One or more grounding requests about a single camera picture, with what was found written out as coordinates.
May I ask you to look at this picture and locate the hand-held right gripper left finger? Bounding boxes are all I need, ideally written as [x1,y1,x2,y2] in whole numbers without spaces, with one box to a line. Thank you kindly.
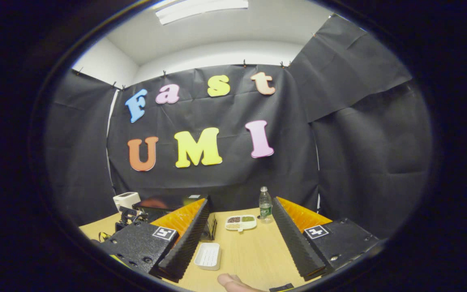
[96,195,212,283]

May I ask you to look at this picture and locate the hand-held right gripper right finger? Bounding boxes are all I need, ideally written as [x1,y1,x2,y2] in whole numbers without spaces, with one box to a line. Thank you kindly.
[271,196,381,281]

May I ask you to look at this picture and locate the black electric oven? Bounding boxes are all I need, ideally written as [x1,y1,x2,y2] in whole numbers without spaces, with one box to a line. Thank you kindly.
[132,195,218,242]

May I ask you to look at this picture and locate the white toaster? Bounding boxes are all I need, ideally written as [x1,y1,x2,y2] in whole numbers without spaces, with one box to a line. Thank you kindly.
[113,192,141,212]

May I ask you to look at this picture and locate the white ribbed tray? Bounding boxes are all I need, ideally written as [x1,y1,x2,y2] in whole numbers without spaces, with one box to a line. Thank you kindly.
[194,242,222,271]

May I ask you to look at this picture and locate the clear plastic water bottle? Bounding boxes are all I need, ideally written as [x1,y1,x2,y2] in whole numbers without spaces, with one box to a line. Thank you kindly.
[259,186,273,224]

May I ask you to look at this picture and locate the white divided seasoning dish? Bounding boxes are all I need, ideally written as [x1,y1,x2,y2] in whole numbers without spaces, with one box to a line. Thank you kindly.
[225,214,257,232]

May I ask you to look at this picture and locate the large ceiling light panel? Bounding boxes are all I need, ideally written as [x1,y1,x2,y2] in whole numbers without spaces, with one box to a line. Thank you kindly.
[154,0,249,26]

